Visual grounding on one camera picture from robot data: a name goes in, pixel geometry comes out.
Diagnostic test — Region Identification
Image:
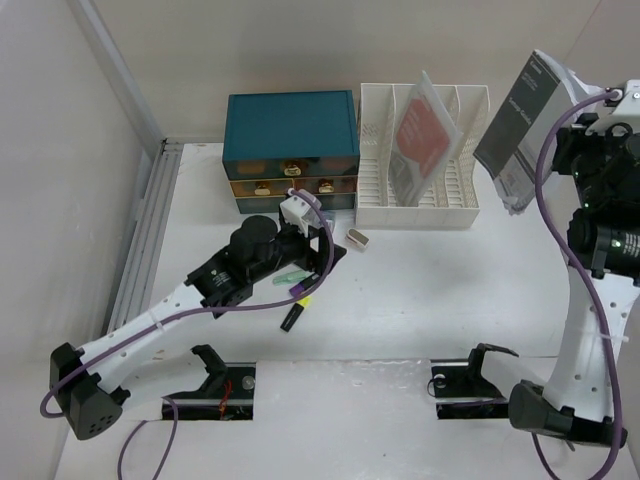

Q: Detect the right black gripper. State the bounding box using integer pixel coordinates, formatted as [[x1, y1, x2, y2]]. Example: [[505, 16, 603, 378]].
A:
[[551, 111, 637, 209]]

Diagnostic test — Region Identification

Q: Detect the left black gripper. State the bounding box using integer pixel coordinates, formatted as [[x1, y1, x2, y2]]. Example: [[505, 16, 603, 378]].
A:
[[249, 218, 344, 284]]

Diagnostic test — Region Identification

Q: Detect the pink white stapler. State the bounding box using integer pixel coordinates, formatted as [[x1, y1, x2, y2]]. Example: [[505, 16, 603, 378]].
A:
[[345, 229, 369, 251]]

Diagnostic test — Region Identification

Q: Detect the grey setup guide manual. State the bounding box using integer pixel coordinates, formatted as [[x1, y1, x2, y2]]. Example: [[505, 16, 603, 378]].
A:
[[474, 50, 602, 214]]

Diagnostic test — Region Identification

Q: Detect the red booklet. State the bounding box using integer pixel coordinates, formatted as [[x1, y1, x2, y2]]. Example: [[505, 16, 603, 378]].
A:
[[388, 73, 462, 207]]

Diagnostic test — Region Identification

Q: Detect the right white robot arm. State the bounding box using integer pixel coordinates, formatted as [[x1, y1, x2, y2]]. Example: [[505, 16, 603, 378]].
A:
[[508, 113, 639, 446]]

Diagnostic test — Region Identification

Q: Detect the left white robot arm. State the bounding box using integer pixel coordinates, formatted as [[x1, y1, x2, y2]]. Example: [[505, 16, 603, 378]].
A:
[[43, 215, 346, 440]]

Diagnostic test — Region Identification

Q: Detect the pale green highlighter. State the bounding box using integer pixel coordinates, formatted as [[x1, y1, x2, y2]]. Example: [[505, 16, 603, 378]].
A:
[[272, 270, 310, 286]]

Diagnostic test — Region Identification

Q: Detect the purple cap black highlighter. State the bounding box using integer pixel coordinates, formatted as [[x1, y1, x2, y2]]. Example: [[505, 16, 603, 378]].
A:
[[289, 275, 319, 297]]

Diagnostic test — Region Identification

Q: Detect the yellow cap black highlighter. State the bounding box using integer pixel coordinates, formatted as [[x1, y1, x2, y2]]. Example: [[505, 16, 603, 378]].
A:
[[280, 296, 312, 333]]

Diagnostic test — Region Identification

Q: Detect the teal desktop drawer cabinet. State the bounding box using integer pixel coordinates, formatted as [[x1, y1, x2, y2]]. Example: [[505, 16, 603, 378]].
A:
[[222, 90, 360, 214]]

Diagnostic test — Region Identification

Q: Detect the white file organizer rack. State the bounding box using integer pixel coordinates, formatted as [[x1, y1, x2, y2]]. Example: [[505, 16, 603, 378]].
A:
[[355, 83, 490, 230]]

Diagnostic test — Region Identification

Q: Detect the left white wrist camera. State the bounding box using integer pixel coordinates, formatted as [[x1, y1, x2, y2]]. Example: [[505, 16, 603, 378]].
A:
[[279, 195, 322, 237]]

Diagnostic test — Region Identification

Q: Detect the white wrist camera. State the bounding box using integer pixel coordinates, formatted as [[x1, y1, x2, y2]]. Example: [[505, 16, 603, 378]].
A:
[[279, 195, 322, 237], [605, 79, 640, 131]]

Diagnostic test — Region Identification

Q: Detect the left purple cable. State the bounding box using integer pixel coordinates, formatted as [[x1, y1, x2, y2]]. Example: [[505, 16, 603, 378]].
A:
[[39, 189, 336, 480]]

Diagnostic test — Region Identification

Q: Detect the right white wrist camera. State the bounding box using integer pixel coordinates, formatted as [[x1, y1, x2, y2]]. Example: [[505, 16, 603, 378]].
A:
[[605, 79, 640, 131]]

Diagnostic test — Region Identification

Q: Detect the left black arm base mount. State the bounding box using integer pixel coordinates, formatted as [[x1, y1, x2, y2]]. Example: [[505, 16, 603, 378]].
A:
[[169, 345, 257, 421]]

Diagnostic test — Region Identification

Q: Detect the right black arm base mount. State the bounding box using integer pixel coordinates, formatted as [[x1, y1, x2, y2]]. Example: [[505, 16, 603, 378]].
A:
[[427, 343, 522, 420]]

